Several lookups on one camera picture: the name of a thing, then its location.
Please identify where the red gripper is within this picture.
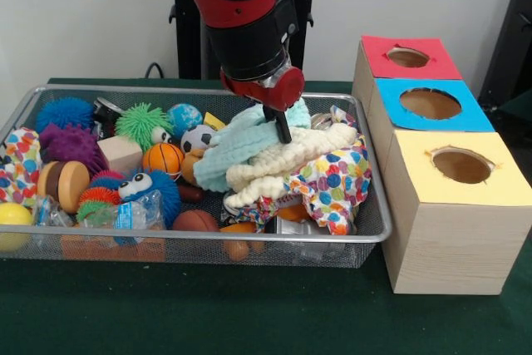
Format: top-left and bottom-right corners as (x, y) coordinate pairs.
(219, 66), (307, 145)

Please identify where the dark green table cloth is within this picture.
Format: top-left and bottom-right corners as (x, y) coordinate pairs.
(496, 89), (532, 126)
(0, 77), (532, 355)

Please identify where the green puffer ball with eyes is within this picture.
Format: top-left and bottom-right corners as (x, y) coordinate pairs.
(115, 101), (175, 153)

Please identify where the wooden box with three holes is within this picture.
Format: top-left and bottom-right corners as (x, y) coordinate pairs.
(352, 34), (532, 296)

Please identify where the polka dot cloth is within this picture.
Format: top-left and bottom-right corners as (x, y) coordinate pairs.
(286, 105), (373, 236)

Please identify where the plain wooden cube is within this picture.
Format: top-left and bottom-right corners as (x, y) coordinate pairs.
(96, 135), (144, 174)

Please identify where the black chair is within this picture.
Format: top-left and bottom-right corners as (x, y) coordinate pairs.
(477, 0), (532, 102)

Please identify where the black cable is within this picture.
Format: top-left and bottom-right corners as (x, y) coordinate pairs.
(144, 62), (180, 80)

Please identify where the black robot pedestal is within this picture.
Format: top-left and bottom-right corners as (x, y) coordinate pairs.
(168, 0), (336, 81)

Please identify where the shallow mesh bin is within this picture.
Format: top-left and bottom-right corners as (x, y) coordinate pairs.
(0, 84), (392, 268)

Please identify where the mint knitted cloth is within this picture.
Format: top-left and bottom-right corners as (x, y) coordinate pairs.
(193, 96), (312, 193)

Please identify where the cream knitted cloth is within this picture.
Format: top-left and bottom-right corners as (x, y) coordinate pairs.
(226, 121), (359, 209)

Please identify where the small soccer ball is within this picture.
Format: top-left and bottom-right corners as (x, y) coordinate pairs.
(180, 124), (217, 155)

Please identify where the orange plush toy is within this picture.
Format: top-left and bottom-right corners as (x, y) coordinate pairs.
(181, 149), (207, 186)

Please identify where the blue puffer ball with eyes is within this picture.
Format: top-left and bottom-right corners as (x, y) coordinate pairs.
(118, 167), (183, 229)

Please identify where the small orange basketball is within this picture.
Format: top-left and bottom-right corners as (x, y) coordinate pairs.
(142, 142), (185, 174)

